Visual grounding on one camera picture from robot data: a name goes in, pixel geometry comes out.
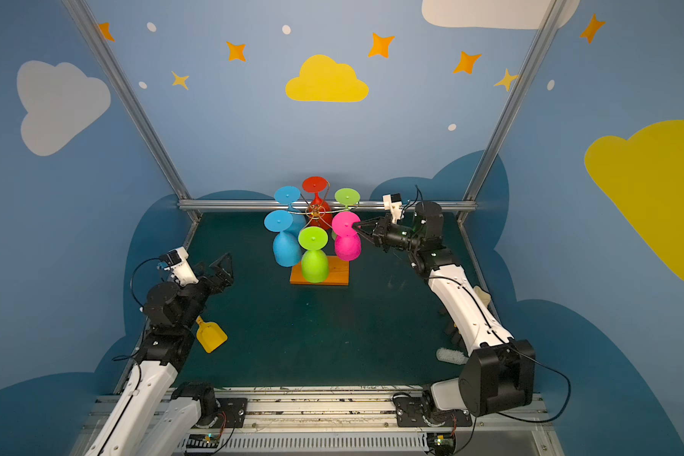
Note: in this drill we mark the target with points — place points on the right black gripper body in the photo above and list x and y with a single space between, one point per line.
380 234

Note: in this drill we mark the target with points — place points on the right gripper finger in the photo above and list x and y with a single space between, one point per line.
368 222
365 232

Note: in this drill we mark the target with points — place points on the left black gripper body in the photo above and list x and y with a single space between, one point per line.
209 275

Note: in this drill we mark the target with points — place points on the pink wine glass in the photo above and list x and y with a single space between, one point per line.
348 245

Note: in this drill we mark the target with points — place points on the green wine glass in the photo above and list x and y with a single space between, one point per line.
347 198
314 263

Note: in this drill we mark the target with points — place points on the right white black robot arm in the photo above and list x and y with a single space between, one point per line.
500 370

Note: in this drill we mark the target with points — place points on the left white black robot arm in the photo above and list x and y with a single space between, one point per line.
152 417

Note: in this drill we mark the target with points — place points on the red wine glass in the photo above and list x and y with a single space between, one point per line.
318 211

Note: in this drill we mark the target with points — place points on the front blue wine glass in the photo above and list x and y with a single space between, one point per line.
286 248

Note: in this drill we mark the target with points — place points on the blue wine glass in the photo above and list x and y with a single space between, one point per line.
286 248
288 196

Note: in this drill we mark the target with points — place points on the back blue wine glass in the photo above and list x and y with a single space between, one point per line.
288 196

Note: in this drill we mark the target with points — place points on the yellow toy shovel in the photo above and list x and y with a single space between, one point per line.
210 335

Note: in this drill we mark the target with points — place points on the back aluminium crossbar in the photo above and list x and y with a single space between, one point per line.
256 205

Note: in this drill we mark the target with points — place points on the yellow black work glove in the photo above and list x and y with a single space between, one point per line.
452 330

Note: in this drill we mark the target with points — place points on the white cleaning brush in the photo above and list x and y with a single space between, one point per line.
453 357

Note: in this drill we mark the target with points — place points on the left small circuit board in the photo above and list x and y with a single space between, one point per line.
202 443

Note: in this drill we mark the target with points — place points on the small circuit board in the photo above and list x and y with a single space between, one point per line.
202 443
440 444

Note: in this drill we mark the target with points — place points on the right small circuit board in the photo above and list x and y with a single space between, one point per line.
440 444

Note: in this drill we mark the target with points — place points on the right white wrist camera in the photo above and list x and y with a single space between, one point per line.
394 205

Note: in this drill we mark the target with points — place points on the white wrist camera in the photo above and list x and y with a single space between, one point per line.
394 205
175 262

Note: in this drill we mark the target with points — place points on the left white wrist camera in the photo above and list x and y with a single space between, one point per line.
175 262

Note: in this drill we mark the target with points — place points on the wooden base wire glass rack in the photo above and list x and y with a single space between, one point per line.
339 270

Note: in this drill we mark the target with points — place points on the aluminium rail base frame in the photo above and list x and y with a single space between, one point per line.
362 420

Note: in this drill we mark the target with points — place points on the right aluminium frame post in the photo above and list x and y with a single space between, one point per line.
530 67

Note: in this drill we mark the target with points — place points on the aluminium frame post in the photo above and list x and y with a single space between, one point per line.
83 18
530 67

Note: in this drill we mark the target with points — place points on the left aluminium frame post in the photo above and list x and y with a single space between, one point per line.
83 18

